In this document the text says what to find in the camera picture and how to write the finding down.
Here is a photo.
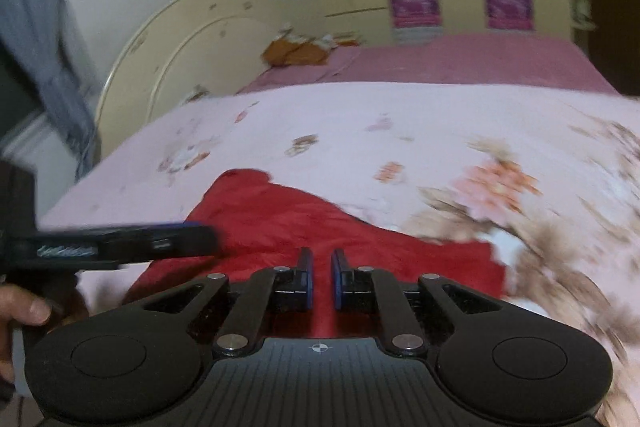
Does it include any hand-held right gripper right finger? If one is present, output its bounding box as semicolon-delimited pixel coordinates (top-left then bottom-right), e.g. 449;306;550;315
330;248;517;358

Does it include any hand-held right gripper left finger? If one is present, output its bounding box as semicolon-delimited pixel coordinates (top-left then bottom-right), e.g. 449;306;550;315
125;248;315;356

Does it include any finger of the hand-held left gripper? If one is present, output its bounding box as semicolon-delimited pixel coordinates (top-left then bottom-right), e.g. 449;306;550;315
107;222;220;269

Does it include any red jacket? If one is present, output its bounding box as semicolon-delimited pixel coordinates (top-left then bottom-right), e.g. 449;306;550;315
124;168;509;341

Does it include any person's left hand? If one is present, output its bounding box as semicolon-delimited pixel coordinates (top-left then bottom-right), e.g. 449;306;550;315
0;284;53;384

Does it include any floral pink blanket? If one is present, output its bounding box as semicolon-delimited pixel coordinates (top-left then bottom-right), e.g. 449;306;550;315
42;81;640;427

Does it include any cream bed headboard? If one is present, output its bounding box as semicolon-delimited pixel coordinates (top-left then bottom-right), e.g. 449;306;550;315
94;0;287;158

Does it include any orange cloth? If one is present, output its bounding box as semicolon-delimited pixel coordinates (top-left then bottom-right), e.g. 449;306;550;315
262;34;332;68

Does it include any blue-grey curtain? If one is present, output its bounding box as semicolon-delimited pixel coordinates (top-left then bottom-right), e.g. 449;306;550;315
0;0;102;178

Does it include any brown door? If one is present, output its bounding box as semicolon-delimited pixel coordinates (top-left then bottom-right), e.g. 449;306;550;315
580;0;640;96

